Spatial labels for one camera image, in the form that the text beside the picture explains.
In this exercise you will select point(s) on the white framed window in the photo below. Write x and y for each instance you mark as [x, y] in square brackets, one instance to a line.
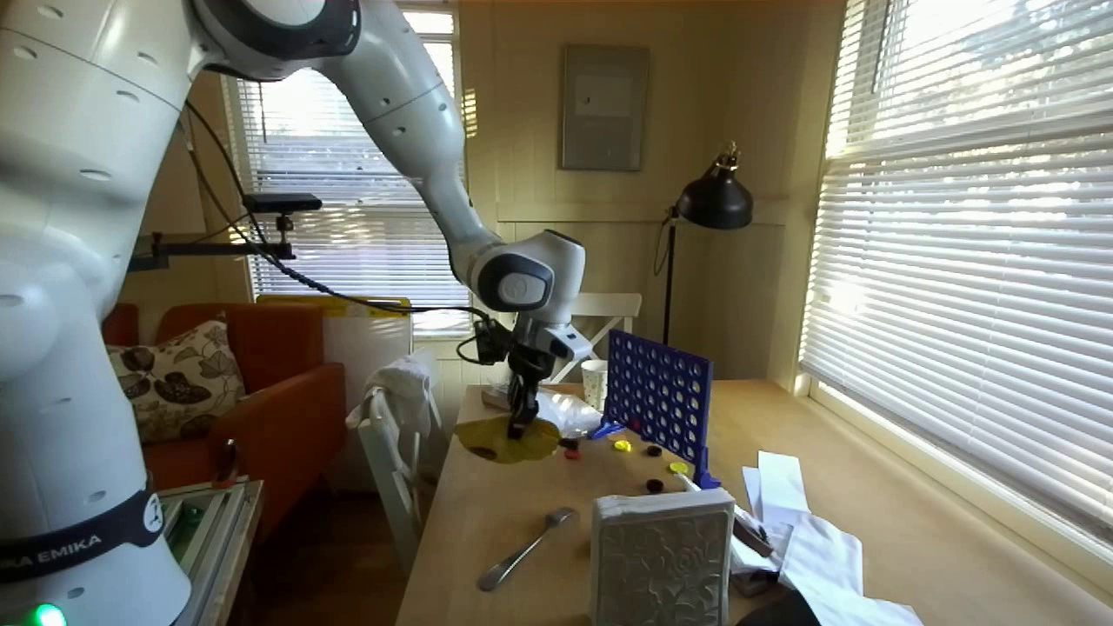
[349, 248]

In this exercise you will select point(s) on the illustrated paperback book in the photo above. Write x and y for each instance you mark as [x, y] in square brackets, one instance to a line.
[495, 400]

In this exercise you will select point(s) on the white window blinds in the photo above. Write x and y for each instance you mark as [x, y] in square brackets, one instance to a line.
[962, 290]

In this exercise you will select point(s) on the white patterned hardcover book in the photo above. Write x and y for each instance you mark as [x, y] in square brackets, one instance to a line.
[663, 560]

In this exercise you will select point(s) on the white towel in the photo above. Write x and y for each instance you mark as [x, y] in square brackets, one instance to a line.
[405, 387]

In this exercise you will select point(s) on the silver fork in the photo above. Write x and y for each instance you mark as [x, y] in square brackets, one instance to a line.
[524, 558]

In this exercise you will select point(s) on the yellow plastic game chip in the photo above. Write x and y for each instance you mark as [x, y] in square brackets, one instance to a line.
[625, 448]
[678, 467]

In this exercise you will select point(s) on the stack of framed panels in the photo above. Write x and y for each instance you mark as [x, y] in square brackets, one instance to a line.
[212, 545]

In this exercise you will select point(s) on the translucent bin yellow lid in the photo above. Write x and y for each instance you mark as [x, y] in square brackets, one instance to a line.
[359, 348]

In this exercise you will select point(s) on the white cross-back wooden chair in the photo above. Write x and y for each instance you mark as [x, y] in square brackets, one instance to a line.
[608, 309]

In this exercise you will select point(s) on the framed wall picture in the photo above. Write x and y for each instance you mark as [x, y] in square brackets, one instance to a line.
[604, 110]

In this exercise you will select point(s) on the leaf patterned pillow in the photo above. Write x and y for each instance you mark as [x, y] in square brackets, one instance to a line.
[177, 384]

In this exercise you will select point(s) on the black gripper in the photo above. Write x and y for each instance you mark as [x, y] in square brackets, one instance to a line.
[528, 353]

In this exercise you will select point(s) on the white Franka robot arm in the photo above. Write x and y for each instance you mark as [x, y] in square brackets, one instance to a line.
[69, 348]

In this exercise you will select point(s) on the black stereo camera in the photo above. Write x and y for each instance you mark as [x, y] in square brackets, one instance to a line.
[283, 203]

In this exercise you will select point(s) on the loose white paper sheets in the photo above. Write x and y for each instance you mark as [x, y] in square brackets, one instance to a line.
[830, 558]

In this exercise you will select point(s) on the white crumpled napkin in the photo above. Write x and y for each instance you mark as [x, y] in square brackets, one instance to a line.
[572, 414]

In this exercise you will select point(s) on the blue connect four grid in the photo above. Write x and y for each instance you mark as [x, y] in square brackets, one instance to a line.
[614, 348]

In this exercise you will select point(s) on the white folded paper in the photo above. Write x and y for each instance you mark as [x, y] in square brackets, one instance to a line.
[751, 565]

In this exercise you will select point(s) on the yellow banana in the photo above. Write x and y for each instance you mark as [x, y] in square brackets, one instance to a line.
[487, 440]

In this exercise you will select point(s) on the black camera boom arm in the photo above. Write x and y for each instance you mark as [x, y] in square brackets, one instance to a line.
[221, 245]

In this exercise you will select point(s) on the black plastic game chip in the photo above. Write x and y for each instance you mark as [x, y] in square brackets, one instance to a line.
[654, 484]
[652, 451]

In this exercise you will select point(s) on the black floor lamp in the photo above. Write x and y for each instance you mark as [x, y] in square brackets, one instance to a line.
[716, 198]

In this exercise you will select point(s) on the orange sofa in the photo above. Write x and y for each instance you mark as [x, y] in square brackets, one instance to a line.
[280, 418]

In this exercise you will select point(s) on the red plastic game chip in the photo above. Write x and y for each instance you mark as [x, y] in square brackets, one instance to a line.
[567, 451]

